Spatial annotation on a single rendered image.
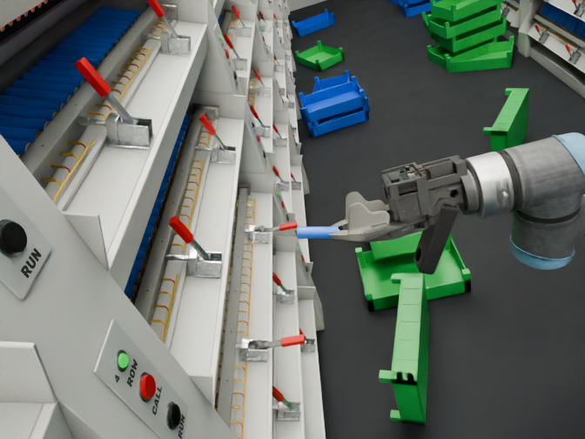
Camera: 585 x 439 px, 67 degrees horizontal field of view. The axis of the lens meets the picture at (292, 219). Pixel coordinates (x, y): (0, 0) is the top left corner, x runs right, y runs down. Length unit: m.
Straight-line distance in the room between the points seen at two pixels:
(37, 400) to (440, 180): 0.55
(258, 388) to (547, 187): 0.49
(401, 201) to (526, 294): 0.82
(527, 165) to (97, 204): 0.54
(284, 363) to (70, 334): 0.66
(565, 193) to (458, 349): 0.68
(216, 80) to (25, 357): 0.72
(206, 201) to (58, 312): 0.43
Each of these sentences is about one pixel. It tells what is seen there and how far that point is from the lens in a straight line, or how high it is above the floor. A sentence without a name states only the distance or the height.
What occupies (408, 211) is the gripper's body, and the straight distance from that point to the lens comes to 0.66.
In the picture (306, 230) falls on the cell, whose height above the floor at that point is 0.65.
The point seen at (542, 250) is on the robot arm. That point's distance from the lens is 0.78.
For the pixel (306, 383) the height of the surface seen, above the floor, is 0.16.
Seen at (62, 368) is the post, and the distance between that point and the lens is 0.29.
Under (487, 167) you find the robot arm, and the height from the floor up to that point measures 0.69.
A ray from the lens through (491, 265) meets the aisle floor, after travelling 1.48.
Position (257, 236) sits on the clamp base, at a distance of 0.87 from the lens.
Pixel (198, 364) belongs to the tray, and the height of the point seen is 0.72.
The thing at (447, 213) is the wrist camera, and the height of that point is 0.64.
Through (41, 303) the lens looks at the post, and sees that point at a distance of 0.28.
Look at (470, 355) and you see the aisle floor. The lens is 1.29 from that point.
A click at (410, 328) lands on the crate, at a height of 0.20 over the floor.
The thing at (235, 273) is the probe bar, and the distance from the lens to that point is 0.78.
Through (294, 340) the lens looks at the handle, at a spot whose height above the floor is 0.55.
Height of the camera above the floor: 1.09
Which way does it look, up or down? 38 degrees down
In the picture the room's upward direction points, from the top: 20 degrees counter-clockwise
